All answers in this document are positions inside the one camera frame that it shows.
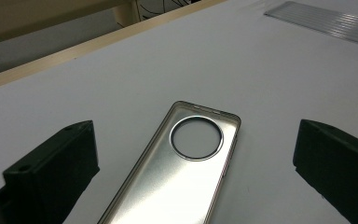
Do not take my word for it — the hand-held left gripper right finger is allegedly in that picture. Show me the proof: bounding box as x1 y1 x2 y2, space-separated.
293 119 358 224

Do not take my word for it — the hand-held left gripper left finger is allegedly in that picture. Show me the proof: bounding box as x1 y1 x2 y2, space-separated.
2 120 101 224

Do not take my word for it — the grey translucent phone case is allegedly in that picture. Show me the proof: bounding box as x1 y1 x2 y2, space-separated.
96 100 242 224

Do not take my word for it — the white table mat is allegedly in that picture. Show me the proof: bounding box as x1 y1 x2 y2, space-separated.
0 0 358 224

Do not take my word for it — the ribbed clear plastic panel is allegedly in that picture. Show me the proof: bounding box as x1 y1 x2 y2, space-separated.
263 0 358 49

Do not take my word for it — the looping black cable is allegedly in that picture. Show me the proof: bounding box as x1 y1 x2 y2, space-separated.
137 0 201 17

